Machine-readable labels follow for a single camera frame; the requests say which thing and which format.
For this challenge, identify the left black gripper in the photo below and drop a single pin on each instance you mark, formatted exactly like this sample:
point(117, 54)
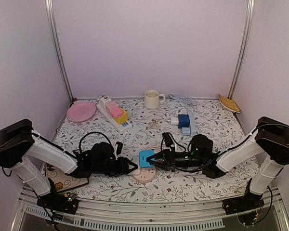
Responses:
point(123, 169)

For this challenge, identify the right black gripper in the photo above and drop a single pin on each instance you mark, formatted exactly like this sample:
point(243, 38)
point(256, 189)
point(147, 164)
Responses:
point(166, 165)

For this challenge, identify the cyan plug adapter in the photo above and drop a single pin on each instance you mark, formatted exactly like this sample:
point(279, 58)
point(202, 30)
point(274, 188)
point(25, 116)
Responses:
point(142, 158)

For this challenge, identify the pink round socket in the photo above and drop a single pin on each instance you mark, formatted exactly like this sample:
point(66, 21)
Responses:
point(145, 175)

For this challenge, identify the light blue plug adapter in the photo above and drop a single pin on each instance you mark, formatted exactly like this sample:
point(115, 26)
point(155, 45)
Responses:
point(186, 131)

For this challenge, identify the small white charger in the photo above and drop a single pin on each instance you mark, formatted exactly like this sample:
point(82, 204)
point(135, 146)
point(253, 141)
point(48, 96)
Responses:
point(173, 121)

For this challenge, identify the light blue power strip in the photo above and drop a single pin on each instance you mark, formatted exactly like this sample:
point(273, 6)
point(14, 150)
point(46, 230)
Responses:
point(192, 126)

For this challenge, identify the dark blue cube adapter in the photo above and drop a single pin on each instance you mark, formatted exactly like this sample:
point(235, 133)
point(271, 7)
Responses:
point(183, 121)

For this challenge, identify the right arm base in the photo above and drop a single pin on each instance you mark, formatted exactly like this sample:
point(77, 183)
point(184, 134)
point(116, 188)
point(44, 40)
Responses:
point(245, 203)

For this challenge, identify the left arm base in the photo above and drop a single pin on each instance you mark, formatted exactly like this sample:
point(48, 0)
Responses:
point(58, 202)

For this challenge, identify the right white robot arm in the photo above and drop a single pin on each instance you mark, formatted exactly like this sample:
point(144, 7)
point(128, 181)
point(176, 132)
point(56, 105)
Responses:
point(269, 136)

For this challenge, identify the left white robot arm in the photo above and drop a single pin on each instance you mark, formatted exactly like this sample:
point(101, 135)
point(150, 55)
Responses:
point(20, 141)

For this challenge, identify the light pink plug adapter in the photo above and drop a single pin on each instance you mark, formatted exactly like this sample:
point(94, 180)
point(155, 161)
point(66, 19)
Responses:
point(111, 105)

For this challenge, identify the white cartoon plug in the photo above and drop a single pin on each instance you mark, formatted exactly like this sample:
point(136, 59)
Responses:
point(104, 99)

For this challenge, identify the white power strip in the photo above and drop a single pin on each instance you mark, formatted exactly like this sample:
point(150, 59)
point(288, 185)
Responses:
point(123, 128)

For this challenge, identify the yellow cube adapter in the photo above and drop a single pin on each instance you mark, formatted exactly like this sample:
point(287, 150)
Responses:
point(122, 117)

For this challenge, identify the cream mug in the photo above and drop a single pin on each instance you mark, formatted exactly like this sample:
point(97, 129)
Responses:
point(153, 98)

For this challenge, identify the floral square coaster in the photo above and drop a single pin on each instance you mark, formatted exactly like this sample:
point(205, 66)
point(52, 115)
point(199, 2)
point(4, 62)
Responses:
point(62, 181)

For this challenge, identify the pink plate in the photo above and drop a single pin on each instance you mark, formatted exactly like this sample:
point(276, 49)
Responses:
point(81, 111)

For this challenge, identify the yellow leaf dish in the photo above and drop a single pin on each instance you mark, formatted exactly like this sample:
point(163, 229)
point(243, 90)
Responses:
point(229, 104)

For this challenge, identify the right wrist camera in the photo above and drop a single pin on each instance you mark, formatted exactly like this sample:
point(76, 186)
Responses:
point(167, 139)

